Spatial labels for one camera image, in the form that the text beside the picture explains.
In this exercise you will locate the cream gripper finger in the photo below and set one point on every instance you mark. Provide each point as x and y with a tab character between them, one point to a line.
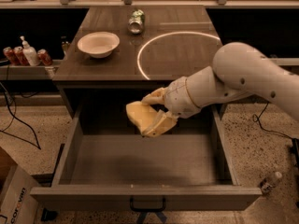
162	122
155	97

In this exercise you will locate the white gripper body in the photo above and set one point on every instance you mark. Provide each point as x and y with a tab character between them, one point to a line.
177	97

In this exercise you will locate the yellow sponge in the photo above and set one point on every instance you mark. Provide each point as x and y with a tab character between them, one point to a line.
142	116

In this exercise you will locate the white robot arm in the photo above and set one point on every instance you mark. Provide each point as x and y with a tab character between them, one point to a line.
237	71

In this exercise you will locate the grey cabinet with counter top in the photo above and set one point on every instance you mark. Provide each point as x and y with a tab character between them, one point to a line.
177	41

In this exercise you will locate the open grey top drawer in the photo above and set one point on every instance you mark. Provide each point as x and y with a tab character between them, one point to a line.
106	161

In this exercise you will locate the green soda can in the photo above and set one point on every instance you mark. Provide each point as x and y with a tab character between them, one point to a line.
136	22

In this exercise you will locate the white bowl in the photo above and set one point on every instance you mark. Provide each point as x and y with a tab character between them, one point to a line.
98	44

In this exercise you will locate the small dark glass bottle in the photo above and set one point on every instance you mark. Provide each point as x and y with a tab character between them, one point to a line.
65	44

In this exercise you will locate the clear plastic water bottle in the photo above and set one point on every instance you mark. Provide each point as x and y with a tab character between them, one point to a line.
270	182

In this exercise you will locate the white pump bottle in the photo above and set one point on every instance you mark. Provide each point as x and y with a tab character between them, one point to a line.
30	53

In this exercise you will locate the grey side shelf left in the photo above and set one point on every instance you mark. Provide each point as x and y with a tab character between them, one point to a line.
41	72

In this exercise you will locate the white cardboard box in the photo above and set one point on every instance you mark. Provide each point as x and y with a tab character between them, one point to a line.
17	206

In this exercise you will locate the black drawer handle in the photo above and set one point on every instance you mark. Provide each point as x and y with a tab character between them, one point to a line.
147	205

